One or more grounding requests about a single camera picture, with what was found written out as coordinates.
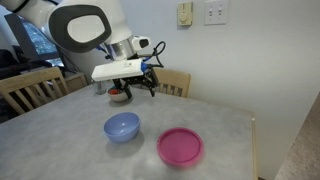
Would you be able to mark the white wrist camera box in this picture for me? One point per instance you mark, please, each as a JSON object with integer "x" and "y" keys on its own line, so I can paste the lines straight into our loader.
{"x": 116, "y": 70}

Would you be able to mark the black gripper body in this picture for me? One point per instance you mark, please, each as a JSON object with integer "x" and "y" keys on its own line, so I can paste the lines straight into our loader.
{"x": 135, "y": 80}

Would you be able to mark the black desk clutter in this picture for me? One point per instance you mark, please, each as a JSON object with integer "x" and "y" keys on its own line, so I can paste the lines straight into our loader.
{"x": 20, "y": 65}

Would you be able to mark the pink round plastic lid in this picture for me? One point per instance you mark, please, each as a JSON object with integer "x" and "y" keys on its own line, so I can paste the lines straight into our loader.
{"x": 180, "y": 146}

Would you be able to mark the light wooden slatted chair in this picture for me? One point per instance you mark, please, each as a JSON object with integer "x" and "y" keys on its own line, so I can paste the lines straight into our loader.
{"x": 173, "y": 80}
{"x": 31, "y": 78}

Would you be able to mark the black flat screen monitor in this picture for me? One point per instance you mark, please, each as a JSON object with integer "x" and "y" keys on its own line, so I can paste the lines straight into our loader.
{"x": 36, "y": 43}

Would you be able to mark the white light switch plate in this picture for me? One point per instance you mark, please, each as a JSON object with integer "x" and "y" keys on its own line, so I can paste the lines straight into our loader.
{"x": 216, "y": 12}

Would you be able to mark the speckled grey countertop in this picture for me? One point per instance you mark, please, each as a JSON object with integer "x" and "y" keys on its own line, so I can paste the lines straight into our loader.
{"x": 305, "y": 150}

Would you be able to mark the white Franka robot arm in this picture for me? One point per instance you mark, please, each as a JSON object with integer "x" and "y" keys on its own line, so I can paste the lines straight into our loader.
{"x": 83, "y": 26}

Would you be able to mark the light wooden cabinet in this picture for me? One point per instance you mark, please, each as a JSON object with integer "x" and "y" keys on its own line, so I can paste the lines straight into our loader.
{"x": 76, "y": 81}

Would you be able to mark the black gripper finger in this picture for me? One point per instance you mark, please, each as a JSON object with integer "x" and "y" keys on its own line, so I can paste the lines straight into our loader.
{"x": 152, "y": 85}
{"x": 127, "y": 91}

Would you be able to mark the beige wall thermostat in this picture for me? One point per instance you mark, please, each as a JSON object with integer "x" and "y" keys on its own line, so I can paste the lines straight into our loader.
{"x": 185, "y": 14}

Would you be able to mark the cream ceramic bowl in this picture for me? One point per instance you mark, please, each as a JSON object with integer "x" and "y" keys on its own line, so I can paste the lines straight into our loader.
{"x": 116, "y": 97}

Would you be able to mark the red toy ball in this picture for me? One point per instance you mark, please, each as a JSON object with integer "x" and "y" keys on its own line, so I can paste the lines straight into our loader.
{"x": 114, "y": 91}

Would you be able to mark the light blue plastic bowl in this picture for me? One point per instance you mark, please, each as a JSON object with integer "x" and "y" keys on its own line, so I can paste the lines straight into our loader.
{"x": 121, "y": 128}

